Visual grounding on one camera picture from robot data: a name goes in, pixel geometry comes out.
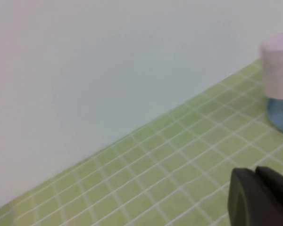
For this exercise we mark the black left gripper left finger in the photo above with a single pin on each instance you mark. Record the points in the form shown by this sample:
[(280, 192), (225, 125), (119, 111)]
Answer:
[(250, 202)]

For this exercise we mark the pink plastic cup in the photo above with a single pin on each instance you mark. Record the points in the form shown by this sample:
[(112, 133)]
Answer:
[(278, 70)]

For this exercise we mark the blue cup stand with pegs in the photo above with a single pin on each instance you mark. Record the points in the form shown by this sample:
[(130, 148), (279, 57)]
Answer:
[(281, 115)]

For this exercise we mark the green checkered tablecloth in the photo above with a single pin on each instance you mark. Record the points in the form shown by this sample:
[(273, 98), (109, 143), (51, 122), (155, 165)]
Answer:
[(155, 176)]

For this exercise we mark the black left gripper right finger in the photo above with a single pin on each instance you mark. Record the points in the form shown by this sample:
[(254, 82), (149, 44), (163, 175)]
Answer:
[(278, 183)]

